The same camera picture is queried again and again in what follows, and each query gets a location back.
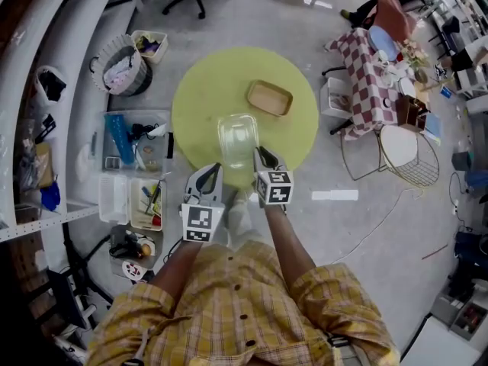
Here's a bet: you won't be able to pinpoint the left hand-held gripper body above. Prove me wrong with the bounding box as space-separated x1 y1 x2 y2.
179 183 226 244

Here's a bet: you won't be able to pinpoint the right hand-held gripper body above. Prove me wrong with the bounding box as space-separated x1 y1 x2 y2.
254 162 296 207

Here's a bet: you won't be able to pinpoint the clear plastic container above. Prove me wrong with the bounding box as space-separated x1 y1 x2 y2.
217 112 261 169

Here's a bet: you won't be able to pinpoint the person's left forearm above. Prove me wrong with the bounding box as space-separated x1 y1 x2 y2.
146 239 204 312

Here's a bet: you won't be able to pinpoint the person's right forearm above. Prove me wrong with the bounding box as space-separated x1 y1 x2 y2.
262 203 318 295

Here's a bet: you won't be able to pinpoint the light grey trousers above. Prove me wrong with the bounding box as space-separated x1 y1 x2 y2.
220 188 266 251

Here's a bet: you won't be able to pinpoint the clear plastic storage bin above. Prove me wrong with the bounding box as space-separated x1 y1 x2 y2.
101 109 173 173

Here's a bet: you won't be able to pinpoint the white box with tools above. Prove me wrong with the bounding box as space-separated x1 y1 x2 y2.
129 177 165 232

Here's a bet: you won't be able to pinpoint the white tape strip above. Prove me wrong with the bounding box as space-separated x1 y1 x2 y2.
311 189 360 202

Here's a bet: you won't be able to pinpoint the wooden rectangular tray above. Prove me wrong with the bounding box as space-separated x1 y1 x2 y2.
246 79 294 117

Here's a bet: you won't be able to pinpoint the grey tray with clutter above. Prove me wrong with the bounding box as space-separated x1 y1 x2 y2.
108 224 158 271

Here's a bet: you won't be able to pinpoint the round green table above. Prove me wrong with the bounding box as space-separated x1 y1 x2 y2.
171 46 320 188

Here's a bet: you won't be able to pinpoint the white plastic bin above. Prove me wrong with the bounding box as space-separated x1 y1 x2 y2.
319 76 354 120

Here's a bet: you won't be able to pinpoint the blue perforated board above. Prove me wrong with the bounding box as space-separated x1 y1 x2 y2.
104 113 136 165

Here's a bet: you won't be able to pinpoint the yellow plaid shirt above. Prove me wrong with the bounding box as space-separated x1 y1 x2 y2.
85 239 402 366

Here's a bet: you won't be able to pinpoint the checked red white tablecloth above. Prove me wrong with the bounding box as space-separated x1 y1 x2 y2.
324 27 432 141

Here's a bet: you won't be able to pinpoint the grey fabric laundry basket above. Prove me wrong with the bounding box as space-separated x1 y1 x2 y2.
89 34 154 98

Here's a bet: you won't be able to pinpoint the white bin with cloths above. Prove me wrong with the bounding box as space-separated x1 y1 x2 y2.
130 29 169 66

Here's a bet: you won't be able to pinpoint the brown wooden box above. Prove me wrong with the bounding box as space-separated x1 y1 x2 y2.
395 95 429 130

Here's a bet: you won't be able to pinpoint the blue cloth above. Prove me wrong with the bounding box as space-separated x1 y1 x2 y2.
39 181 63 214

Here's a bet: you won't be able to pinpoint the white plate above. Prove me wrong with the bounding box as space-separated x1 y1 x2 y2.
397 76 417 99

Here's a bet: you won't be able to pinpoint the pale blue round plate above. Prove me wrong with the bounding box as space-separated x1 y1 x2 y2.
367 25 400 57

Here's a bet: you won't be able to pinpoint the light blue book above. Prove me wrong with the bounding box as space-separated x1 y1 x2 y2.
422 111 444 146

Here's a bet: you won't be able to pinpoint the white bag with black items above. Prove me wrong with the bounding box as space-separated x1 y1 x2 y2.
34 65 69 108

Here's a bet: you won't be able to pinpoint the bunch of pale flowers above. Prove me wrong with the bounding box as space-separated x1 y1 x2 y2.
395 38 431 71

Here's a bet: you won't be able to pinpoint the white metal shelving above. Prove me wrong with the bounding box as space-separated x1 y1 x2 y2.
0 0 130 243

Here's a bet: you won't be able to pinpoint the metal chair frame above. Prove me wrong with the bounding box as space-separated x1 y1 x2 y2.
339 126 384 181

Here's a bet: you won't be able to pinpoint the thin floor cable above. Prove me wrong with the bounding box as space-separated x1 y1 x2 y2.
330 187 425 265

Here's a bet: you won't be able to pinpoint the white round wire side table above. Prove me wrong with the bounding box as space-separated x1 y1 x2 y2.
378 124 441 188

